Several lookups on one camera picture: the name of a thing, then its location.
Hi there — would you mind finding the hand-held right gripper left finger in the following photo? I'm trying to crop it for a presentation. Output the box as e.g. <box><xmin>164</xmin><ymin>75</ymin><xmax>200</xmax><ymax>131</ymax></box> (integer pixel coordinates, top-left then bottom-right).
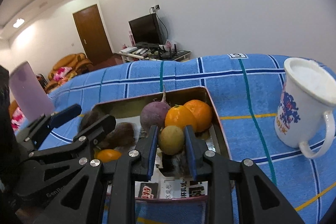
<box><xmin>39</xmin><ymin>125</ymin><xmax>159</xmax><ymax>224</ymax></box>

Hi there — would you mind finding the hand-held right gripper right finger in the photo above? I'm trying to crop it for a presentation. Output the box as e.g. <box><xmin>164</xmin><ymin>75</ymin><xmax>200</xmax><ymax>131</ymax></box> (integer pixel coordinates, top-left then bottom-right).
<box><xmin>183</xmin><ymin>125</ymin><xmax>305</xmax><ymax>224</ymax></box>

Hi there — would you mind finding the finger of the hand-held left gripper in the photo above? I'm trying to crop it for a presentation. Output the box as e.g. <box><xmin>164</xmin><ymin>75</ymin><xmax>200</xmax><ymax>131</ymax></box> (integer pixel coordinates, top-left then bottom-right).
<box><xmin>28</xmin><ymin>114</ymin><xmax>117</xmax><ymax>186</ymax></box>
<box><xmin>15</xmin><ymin>104</ymin><xmax>83</xmax><ymax>157</ymax></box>

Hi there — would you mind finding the dark brown water chestnut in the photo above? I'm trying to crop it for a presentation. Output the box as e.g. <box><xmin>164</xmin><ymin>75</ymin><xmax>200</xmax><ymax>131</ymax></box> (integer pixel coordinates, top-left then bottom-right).
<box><xmin>101</xmin><ymin>122</ymin><xmax>135</xmax><ymax>149</ymax></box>
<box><xmin>79</xmin><ymin>108</ymin><xmax>105</xmax><ymax>132</ymax></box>

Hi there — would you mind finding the small yellow-green fruit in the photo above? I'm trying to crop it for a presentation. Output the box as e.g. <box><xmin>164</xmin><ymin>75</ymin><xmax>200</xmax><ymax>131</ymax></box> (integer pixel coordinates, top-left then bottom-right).
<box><xmin>158</xmin><ymin>125</ymin><xmax>185</xmax><ymax>156</ymax></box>

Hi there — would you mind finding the small orange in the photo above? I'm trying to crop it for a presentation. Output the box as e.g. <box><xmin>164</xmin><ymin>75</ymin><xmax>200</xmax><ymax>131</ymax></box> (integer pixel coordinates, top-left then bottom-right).
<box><xmin>164</xmin><ymin>105</ymin><xmax>197</xmax><ymax>132</ymax></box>
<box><xmin>94</xmin><ymin>149</ymin><xmax>122</xmax><ymax>164</ymax></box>

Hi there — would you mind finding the purple radish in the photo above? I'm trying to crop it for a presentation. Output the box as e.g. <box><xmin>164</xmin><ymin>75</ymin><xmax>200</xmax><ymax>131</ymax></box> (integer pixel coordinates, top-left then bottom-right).
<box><xmin>140</xmin><ymin>85</ymin><xmax>171</xmax><ymax>135</ymax></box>

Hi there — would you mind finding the large orange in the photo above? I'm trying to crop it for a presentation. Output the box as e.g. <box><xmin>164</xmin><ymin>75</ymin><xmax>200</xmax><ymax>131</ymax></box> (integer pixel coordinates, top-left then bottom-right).
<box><xmin>183</xmin><ymin>99</ymin><xmax>213</xmax><ymax>133</ymax></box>

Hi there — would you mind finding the pink metal tin box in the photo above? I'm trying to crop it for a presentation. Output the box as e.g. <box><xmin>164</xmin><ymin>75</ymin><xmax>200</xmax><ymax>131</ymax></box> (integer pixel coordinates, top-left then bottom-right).
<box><xmin>89</xmin><ymin>86</ymin><xmax>233</xmax><ymax>205</ymax></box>

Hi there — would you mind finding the printed paper leaflet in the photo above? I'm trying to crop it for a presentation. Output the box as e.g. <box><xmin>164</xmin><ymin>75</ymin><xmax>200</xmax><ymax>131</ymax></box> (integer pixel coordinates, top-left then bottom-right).
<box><xmin>109</xmin><ymin>119</ymin><xmax>221</xmax><ymax>199</ymax></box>

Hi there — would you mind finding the pink floral cushion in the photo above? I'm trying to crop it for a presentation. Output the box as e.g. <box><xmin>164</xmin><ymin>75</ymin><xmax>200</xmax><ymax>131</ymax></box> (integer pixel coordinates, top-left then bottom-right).
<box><xmin>52</xmin><ymin>67</ymin><xmax>72</xmax><ymax>81</ymax></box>

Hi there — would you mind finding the pink cylindrical kettle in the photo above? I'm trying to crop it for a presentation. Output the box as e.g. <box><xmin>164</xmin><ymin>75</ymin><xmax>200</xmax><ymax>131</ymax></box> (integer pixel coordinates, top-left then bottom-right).
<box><xmin>9</xmin><ymin>61</ymin><xmax>55</xmax><ymax>121</ymax></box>

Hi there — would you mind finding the orange-brown leather sofa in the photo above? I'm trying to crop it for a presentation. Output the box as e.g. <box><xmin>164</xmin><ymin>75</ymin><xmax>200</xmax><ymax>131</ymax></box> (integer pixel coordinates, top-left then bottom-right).
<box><xmin>47</xmin><ymin>53</ymin><xmax>93</xmax><ymax>93</ymax></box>

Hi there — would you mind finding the brown wooden door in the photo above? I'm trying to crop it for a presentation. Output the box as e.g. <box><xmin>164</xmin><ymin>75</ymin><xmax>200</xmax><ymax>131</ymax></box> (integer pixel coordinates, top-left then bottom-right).
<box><xmin>72</xmin><ymin>4</ymin><xmax>114</xmax><ymax>65</ymax></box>

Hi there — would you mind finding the blue checked blanket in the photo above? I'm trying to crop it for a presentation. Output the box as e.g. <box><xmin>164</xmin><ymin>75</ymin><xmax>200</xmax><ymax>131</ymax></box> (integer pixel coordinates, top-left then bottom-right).
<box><xmin>12</xmin><ymin>53</ymin><xmax>336</xmax><ymax>224</ymax></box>

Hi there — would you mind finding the white television stand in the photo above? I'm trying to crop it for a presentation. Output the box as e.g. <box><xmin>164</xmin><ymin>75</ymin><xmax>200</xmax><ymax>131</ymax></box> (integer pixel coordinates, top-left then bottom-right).
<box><xmin>119</xmin><ymin>46</ymin><xmax>192</xmax><ymax>64</ymax></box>

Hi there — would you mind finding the black router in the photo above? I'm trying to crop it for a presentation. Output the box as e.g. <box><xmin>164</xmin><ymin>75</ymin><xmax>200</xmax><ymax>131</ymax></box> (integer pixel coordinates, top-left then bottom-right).
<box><xmin>159</xmin><ymin>44</ymin><xmax>179</xmax><ymax>59</ymax></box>

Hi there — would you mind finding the white mug with blue print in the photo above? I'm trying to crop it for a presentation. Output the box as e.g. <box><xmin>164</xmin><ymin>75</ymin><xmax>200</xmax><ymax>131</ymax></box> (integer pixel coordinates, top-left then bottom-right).
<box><xmin>274</xmin><ymin>57</ymin><xmax>336</xmax><ymax>160</ymax></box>

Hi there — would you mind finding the black television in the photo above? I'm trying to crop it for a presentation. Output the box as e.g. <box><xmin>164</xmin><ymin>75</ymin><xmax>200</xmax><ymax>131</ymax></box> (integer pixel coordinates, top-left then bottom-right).
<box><xmin>128</xmin><ymin>13</ymin><xmax>164</xmax><ymax>45</ymax></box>

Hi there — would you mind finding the black power cable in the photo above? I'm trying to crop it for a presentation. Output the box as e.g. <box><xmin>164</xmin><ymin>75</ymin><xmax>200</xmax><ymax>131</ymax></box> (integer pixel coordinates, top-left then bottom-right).
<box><xmin>157</xmin><ymin>12</ymin><xmax>168</xmax><ymax>43</ymax></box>

